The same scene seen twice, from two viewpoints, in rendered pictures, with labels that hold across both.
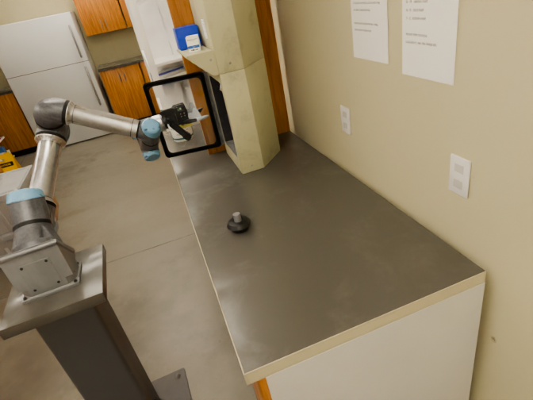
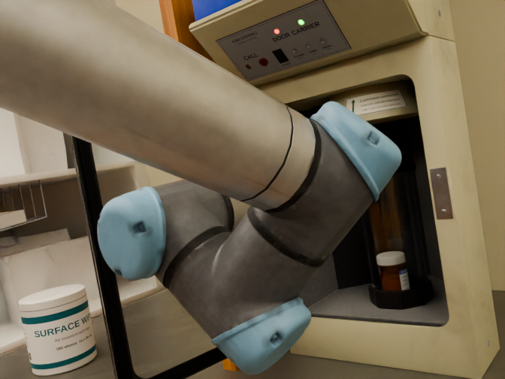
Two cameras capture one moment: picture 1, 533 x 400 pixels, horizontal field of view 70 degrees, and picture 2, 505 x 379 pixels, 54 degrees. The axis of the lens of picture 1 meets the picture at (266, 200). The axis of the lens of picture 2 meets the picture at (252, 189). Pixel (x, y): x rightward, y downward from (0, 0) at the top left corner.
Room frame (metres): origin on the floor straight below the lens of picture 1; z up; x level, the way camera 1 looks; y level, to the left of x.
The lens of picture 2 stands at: (1.30, 0.69, 1.28)
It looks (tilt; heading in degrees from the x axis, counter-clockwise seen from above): 3 degrees down; 323
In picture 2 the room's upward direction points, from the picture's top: 10 degrees counter-clockwise
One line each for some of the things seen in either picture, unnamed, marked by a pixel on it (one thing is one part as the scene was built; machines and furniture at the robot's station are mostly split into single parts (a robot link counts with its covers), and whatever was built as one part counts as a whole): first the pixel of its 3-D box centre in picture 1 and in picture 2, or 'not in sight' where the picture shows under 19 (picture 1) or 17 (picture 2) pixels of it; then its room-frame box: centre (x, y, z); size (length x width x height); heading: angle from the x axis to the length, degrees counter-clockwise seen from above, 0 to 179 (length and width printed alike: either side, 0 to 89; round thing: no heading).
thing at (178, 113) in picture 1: (175, 116); not in sight; (1.76, 0.33, 1.25); 0.12 x 0.08 x 0.09; 103
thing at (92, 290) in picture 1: (59, 286); not in sight; (1.11, 0.78, 0.92); 0.32 x 0.32 x 0.04; 16
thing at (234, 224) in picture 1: (238, 221); not in sight; (1.21, 0.12, 0.97); 0.09 x 0.09 x 0.07
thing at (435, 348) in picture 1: (273, 251); not in sight; (1.67, 0.02, 0.45); 2.05 x 0.67 x 0.90; 13
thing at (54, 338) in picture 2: not in sight; (58, 327); (2.38, 0.44, 1.02); 0.13 x 0.13 x 0.15
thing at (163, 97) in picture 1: (184, 116); (190, 236); (1.96, 0.33, 1.19); 0.30 x 0.01 x 0.40; 93
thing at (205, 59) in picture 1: (196, 61); (298, 29); (1.81, 0.18, 1.46); 0.32 x 0.11 x 0.10; 13
